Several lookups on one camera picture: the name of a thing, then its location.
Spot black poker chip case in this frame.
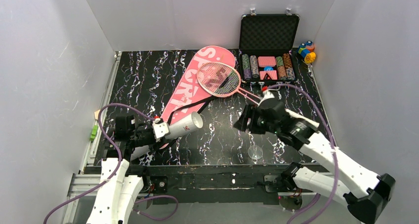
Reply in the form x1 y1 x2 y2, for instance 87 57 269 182
238 13 300 85

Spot white shuttlecock tube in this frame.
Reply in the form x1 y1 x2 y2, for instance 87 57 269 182
165 112 203 140

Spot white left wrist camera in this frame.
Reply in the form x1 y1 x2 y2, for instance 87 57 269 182
152 117 169 142

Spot small wooden block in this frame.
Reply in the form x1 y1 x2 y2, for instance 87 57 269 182
94 109 102 121

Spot pink racket cover bag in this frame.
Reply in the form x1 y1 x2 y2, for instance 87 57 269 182
157 45 236 150

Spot pink badminton racket upper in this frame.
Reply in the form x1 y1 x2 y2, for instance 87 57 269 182
196 62 247 98

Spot green clip on rail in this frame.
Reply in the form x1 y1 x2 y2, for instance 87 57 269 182
89 125 99 142

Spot pink playing card deck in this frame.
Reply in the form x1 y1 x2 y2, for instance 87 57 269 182
259 70 278 81
257 56 276 67

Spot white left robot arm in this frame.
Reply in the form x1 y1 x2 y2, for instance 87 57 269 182
86 140 144 224

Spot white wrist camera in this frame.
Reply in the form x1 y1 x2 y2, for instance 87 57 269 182
258 87 275 106
152 117 169 142

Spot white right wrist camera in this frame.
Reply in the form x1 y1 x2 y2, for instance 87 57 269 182
258 87 275 106

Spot pink badminton racket lower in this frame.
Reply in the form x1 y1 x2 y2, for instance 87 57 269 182
238 90 261 105

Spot colourful toy blocks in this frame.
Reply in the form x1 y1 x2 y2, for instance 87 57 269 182
297 41 316 64

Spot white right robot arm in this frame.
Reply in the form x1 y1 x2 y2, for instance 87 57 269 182
234 98 396 224

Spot poker chip stack row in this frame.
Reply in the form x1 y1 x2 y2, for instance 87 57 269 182
282 53 295 81
242 54 251 80
275 56 287 81
250 55 260 79

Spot pink badminton racket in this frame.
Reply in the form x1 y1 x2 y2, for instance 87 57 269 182
238 90 261 105
196 62 247 98

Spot clear plastic tube lid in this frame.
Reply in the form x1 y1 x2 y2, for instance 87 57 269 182
248 145 263 160

